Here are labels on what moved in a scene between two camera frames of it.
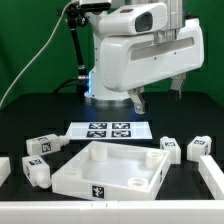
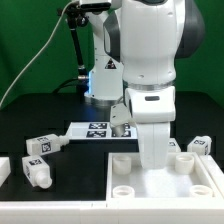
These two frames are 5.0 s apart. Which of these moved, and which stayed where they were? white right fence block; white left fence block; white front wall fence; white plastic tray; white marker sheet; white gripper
Moved: white plastic tray; white gripper
Stayed: white right fence block; white left fence block; white front wall fence; white marker sheet
